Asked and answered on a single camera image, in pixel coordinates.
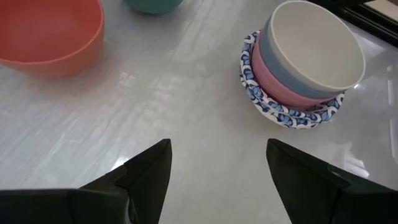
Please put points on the pink plastic bowl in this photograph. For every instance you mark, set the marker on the pink plastic bowl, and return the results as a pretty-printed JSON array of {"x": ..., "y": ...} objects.
[{"x": 264, "y": 77}]

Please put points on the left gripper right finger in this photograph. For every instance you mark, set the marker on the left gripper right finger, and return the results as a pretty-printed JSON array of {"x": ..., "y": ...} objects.
[{"x": 301, "y": 186}]

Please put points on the blue plastic bowl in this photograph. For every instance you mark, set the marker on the blue plastic bowl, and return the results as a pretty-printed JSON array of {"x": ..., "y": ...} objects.
[{"x": 273, "y": 70}]

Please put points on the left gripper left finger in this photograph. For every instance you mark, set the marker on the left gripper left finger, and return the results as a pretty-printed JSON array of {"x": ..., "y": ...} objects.
[{"x": 149, "y": 177}]

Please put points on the coral red plastic bowl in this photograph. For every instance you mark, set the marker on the coral red plastic bowl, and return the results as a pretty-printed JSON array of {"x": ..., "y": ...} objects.
[{"x": 46, "y": 31}]

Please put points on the cream white plastic bowl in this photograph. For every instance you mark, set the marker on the cream white plastic bowl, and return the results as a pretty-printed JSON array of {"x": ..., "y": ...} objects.
[{"x": 311, "y": 46}]

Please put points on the teal green plastic bowl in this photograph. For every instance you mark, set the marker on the teal green plastic bowl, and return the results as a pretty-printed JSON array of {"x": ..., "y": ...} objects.
[{"x": 152, "y": 6}]

